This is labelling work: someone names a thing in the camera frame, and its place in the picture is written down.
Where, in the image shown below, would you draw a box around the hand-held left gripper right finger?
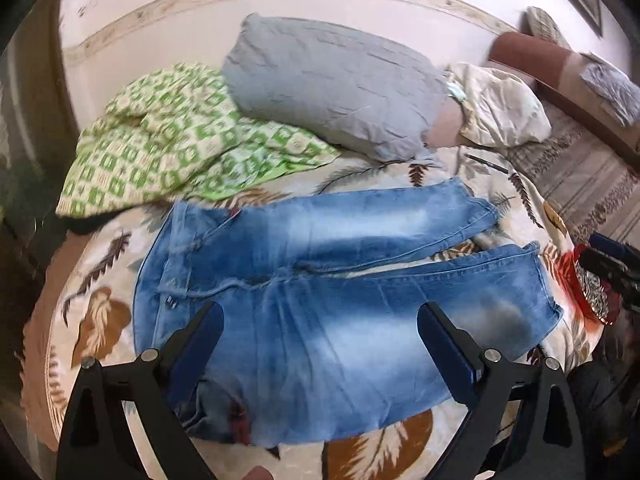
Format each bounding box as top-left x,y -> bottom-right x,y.
416,302 -> 586,480

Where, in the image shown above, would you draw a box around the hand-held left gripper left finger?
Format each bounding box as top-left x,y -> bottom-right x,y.
59,301 -> 226,480

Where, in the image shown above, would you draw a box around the blue denim pants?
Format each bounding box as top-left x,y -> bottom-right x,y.
132,177 -> 565,448

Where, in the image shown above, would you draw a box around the patterned sofa cover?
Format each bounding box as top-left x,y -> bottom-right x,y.
505,102 -> 640,246

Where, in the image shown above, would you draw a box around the leaf print blanket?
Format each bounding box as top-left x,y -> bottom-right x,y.
22,147 -> 618,480

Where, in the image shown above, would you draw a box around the dark cloth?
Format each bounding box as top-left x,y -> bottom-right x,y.
567,330 -> 640,461

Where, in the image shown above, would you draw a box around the grey crumpled cloth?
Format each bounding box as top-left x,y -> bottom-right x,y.
580,62 -> 640,126

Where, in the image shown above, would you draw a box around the cream pillow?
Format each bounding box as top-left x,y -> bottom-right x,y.
444,62 -> 552,148

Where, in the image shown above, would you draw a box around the green patterned cloth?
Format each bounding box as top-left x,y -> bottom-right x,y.
55,62 -> 341,218

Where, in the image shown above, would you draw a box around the brown sofa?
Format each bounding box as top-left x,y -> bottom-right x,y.
487,31 -> 640,161

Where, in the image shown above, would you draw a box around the patterned cushion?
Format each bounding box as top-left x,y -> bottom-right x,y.
525,6 -> 573,51

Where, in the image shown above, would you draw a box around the wooden wardrobe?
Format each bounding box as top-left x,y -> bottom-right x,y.
0,0 -> 78,281

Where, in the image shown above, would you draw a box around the grey pillow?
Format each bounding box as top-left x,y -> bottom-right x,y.
221,13 -> 463,163

